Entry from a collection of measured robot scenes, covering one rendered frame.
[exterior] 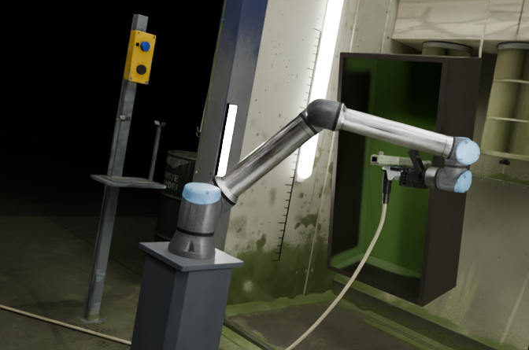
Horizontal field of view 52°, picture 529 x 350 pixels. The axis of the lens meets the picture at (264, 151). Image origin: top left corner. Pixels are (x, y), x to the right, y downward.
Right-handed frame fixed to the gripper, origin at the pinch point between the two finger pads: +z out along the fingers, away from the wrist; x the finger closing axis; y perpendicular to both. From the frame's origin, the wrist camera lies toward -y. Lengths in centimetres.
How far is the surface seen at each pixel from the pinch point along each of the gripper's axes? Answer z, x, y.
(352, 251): 51, 58, 54
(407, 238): 21, 67, 41
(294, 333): 66, 30, 103
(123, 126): 123, -58, -6
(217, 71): 109, -9, -42
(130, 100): 122, -56, -20
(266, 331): 75, 16, 101
